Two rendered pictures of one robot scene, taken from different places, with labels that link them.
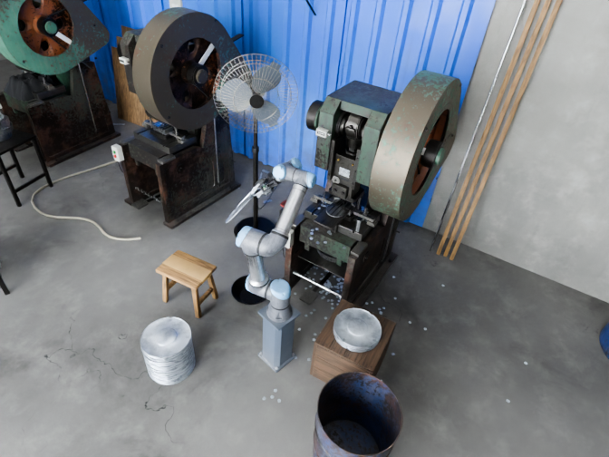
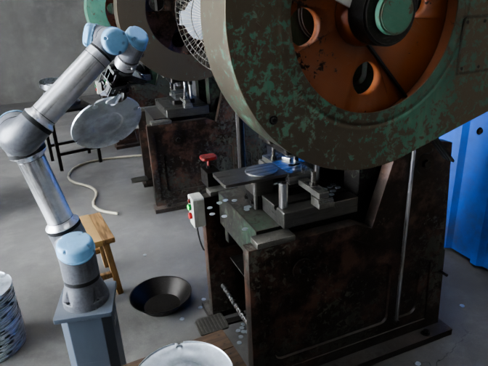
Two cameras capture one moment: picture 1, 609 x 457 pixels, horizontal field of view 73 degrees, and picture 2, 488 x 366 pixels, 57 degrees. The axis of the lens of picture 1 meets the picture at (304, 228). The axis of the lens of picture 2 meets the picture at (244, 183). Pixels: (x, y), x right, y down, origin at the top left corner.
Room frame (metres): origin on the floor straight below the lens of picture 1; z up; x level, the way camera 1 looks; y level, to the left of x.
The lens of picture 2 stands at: (0.98, -1.15, 1.37)
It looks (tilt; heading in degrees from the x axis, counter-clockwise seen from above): 22 degrees down; 40
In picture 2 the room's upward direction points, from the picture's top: 3 degrees counter-clockwise
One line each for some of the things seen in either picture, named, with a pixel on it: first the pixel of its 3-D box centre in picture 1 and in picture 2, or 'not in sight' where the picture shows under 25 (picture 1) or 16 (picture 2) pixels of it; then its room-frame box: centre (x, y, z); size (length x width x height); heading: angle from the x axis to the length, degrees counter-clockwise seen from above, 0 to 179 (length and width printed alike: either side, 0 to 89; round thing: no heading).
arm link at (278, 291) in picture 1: (279, 293); (77, 255); (1.62, 0.11, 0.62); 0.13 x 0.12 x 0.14; 67
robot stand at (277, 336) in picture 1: (277, 335); (97, 351); (1.61, 0.10, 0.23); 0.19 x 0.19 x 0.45; 49
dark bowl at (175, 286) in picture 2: (251, 292); (161, 298); (2.12, 0.36, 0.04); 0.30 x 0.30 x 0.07
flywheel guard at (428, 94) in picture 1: (415, 140); (380, 10); (2.27, -0.60, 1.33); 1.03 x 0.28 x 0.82; 151
